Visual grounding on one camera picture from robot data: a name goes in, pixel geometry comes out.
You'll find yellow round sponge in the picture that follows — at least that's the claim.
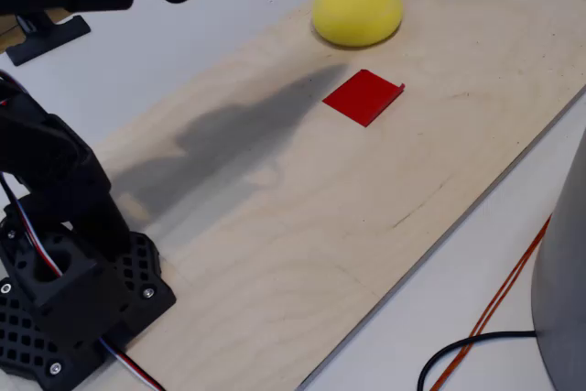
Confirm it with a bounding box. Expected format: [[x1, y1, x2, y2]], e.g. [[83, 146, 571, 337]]
[[312, 0, 405, 49]]

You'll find red square block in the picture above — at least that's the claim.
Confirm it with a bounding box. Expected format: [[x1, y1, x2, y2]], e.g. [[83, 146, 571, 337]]
[[321, 69, 407, 128]]

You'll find black table clamp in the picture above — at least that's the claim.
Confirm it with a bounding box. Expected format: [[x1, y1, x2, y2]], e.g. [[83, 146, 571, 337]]
[[4, 10, 92, 67]]

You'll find plywood board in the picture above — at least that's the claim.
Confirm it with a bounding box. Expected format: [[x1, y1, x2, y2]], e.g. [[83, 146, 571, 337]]
[[0, 0, 586, 391]]

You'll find shoulder servo cable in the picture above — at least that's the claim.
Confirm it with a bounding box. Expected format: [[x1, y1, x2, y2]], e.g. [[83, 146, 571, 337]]
[[0, 170, 63, 278]]

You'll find white red black servo cable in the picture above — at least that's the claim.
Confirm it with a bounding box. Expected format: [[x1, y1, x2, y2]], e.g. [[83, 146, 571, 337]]
[[98, 338, 166, 391]]

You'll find thin orange wire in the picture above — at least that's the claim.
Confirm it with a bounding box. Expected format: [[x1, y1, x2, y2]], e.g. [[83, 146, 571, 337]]
[[437, 225, 550, 391], [429, 214, 553, 391]]

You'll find thin black cable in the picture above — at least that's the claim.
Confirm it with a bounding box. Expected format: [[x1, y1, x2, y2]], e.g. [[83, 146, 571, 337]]
[[417, 330, 537, 391]]

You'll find white round ring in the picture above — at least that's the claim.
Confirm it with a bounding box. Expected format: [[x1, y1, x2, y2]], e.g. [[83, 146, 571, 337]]
[[530, 127, 586, 391]]

